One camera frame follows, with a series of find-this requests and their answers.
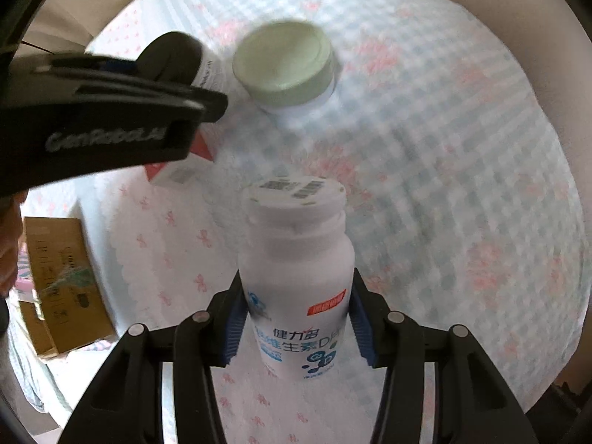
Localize black cap small jar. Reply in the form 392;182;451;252
135;31;228;93

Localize red small carton box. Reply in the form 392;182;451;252
144;130;214;188

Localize white vitamin pill bottle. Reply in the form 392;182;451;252
238;175;355;382

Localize pale green lid jar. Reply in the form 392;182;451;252
232;20;337;114

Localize person's left hand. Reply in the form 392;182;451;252
0;191;28;297

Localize brown cardboard boxes on floor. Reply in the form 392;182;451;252
19;216;115;359

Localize blue pink checkered bedsheet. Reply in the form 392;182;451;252
79;0;591;408

